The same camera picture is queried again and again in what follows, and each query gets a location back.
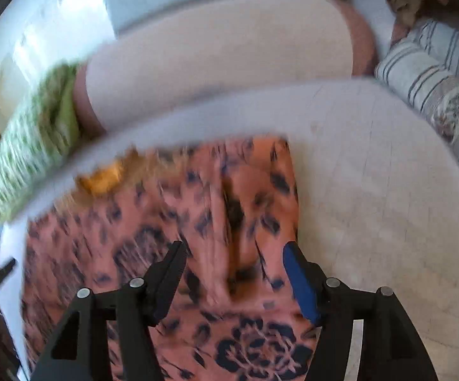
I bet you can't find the orange black floral garment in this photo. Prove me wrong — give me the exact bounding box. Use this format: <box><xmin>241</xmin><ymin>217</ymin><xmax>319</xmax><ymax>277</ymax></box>
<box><xmin>21</xmin><ymin>136</ymin><xmax>318</xmax><ymax>380</ymax></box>

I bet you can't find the pink bolster cushion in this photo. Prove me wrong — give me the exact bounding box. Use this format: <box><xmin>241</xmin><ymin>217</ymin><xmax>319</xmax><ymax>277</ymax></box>
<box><xmin>73</xmin><ymin>0</ymin><xmax>377</xmax><ymax>137</ymax></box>

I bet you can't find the striped floral folded blanket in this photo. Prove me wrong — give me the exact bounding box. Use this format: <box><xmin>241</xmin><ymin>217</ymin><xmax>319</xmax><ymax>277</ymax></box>
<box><xmin>375</xmin><ymin>19</ymin><xmax>459</xmax><ymax>163</ymax></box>

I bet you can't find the white quilted mattress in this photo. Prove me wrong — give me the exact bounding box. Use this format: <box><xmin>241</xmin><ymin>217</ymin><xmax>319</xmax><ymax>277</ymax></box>
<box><xmin>0</xmin><ymin>79</ymin><xmax>459</xmax><ymax>380</ymax></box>

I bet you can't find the green white patterned pillow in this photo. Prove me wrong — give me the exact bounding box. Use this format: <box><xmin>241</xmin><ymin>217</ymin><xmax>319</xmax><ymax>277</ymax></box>
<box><xmin>0</xmin><ymin>62</ymin><xmax>81</xmax><ymax>225</ymax></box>

